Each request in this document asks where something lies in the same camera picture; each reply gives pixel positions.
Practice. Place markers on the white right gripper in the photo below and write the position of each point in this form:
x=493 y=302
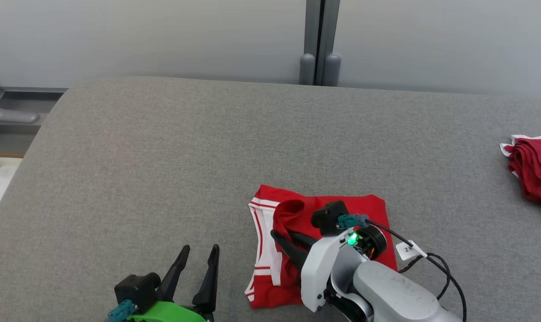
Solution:
x=317 y=273

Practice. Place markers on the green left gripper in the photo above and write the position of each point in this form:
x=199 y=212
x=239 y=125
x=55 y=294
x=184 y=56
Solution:
x=167 y=313

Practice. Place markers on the red white Bulls jersey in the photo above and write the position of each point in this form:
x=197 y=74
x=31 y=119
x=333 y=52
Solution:
x=292 y=214

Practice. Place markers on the red white basketball shorts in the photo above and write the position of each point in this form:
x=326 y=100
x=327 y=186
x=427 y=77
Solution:
x=536 y=170

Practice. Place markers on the black round right gripper motor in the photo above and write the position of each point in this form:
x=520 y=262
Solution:
x=375 y=241

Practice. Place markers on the grey fabric sofa cushion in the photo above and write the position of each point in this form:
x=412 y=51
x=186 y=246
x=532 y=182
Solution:
x=163 y=179

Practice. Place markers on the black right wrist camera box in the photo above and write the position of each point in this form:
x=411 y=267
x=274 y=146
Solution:
x=328 y=217

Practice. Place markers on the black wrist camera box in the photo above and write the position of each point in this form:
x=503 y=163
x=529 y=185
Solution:
x=328 y=217
x=136 y=288

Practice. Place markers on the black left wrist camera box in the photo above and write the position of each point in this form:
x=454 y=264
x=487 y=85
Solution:
x=136 y=288

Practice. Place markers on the grey partition post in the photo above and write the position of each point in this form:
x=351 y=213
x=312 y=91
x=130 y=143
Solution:
x=309 y=44
x=330 y=44

